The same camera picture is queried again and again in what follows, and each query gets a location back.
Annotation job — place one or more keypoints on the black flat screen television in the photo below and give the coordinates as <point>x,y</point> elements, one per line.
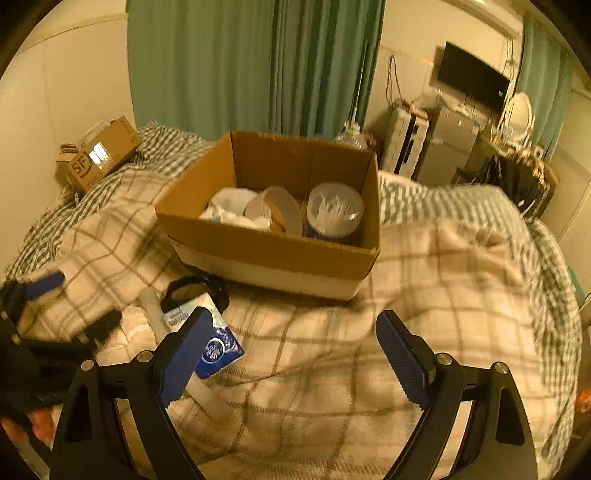
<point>471,78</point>

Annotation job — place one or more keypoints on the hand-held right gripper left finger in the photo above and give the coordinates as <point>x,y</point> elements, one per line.
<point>184,357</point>

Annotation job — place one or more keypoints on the clear cotton swab container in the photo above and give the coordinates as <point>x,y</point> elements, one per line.
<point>332,207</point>

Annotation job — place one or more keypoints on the narrow green curtain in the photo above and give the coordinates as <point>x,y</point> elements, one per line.
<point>545,78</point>

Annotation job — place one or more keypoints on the green gingham bed sheet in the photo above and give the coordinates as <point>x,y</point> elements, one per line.
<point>152,147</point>

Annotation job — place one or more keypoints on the beige tape roll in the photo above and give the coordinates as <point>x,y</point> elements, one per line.
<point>281,205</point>

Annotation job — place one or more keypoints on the grey cabinet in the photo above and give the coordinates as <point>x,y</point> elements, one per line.
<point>448,143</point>

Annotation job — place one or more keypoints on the wide green curtain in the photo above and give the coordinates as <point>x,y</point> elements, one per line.
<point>207,69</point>

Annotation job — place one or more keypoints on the black bag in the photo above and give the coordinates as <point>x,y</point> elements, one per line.
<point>508,177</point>

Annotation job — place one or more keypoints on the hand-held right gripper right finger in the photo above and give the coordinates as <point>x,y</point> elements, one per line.
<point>406,360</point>

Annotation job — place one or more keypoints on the white plastic tube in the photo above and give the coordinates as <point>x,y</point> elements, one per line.
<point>152,310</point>

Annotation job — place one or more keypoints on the white quilted towel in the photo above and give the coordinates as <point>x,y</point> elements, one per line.
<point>134,330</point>

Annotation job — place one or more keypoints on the white drawer cabinet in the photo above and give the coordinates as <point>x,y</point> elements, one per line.
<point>406,138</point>

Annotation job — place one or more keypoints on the blue tissue packet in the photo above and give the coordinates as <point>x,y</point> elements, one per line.
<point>222,346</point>

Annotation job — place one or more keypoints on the beige plaid blanket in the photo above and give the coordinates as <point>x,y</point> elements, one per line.
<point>323,369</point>

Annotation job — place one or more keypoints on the person's left hand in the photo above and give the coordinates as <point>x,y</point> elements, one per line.
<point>39,422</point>

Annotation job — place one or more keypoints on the white oval mirror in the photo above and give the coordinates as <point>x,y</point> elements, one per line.
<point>520,113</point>

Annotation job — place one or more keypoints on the large cardboard box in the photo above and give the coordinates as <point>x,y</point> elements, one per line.
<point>258,263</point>

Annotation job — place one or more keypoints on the small printed cardboard box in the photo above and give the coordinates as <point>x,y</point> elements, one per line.
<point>92,171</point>

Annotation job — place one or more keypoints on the white crumpled cloth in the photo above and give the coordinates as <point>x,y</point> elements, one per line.
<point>231,203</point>

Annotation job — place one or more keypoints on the clear plastic water bottle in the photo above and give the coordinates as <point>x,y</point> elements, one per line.
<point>352,136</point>

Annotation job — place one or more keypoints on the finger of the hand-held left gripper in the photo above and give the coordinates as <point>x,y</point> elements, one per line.
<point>45,284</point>
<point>105,326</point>

